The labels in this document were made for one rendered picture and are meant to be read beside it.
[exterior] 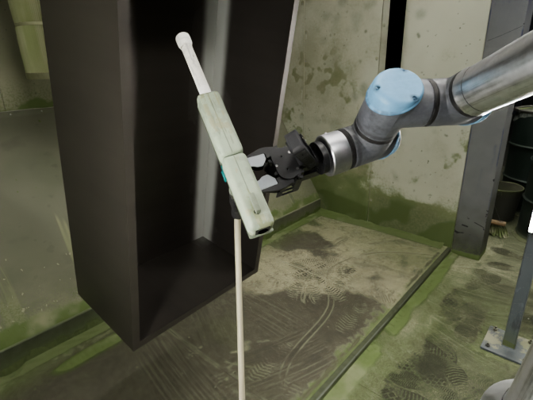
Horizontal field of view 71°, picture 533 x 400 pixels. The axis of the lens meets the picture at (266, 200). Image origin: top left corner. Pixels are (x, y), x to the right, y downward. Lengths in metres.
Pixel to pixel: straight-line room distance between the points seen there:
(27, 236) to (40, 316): 0.39
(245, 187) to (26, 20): 1.64
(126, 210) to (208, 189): 0.73
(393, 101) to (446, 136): 2.05
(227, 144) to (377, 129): 0.29
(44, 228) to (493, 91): 1.97
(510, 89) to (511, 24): 1.98
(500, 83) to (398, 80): 0.16
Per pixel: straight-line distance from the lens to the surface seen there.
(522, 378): 0.48
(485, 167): 2.72
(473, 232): 2.86
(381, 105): 0.71
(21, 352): 2.09
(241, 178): 0.67
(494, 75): 0.68
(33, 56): 2.12
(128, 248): 1.06
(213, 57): 1.51
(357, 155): 0.79
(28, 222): 2.17
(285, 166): 0.74
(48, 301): 2.10
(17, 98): 2.40
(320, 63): 3.13
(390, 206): 3.00
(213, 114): 0.74
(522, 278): 2.00
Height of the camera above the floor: 1.29
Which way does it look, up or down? 20 degrees down
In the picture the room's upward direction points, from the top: 2 degrees counter-clockwise
